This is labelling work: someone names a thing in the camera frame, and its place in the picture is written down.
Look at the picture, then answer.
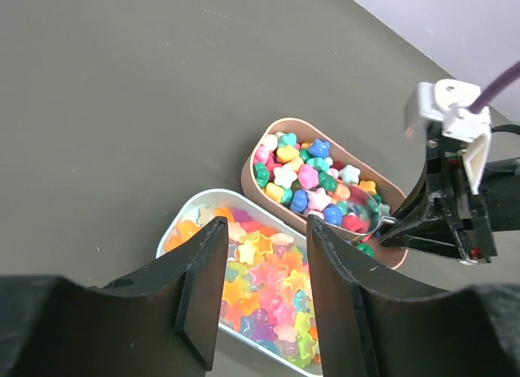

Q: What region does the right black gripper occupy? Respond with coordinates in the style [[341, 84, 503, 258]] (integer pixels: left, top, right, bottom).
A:
[[379, 123, 519, 263]]

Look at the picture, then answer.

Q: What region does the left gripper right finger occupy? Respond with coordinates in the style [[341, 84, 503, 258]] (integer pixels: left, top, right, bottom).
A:
[[306, 216, 519, 376]]

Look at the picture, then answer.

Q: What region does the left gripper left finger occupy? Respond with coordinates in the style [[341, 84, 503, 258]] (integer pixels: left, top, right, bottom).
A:
[[1, 217, 228, 376]]

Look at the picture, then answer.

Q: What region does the blue tray of translucent candies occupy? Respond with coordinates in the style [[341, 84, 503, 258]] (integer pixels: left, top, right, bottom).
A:
[[156, 188, 323, 376]]

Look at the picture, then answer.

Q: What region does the pink tray of opaque candies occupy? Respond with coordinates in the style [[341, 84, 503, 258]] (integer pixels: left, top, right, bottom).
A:
[[241, 118, 408, 269]]

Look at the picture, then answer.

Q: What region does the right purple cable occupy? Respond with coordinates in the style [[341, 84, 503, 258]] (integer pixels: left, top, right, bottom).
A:
[[470, 59, 520, 112]]

